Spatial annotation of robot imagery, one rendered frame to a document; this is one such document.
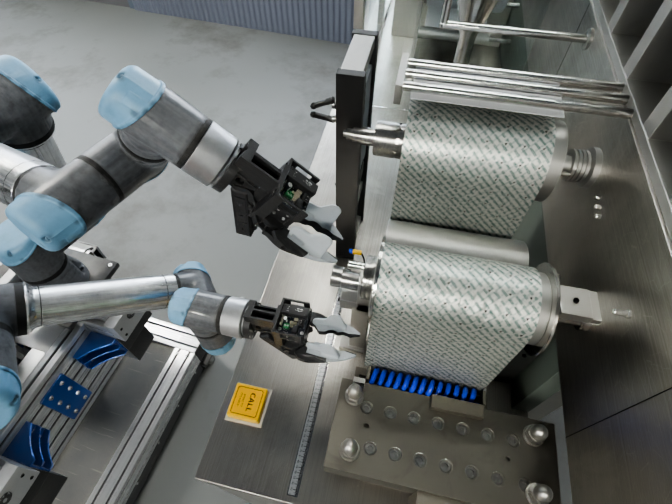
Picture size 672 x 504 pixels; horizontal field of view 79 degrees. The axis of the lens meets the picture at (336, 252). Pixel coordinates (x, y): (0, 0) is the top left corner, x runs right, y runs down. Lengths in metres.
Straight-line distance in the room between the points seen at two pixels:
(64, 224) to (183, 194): 2.13
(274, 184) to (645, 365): 0.50
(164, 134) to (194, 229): 1.96
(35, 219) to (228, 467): 0.61
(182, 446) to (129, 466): 0.27
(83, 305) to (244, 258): 1.46
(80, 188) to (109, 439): 1.36
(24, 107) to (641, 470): 1.06
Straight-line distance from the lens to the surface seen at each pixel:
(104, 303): 0.91
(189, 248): 2.40
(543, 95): 0.78
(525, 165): 0.74
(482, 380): 0.84
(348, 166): 0.87
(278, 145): 2.89
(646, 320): 0.62
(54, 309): 0.90
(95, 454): 1.85
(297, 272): 1.10
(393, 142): 0.75
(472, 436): 0.85
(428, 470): 0.82
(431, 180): 0.74
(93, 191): 0.59
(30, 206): 0.59
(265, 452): 0.95
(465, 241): 0.78
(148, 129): 0.54
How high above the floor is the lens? 1.82
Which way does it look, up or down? 54 degrees down
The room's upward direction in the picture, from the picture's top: straight up
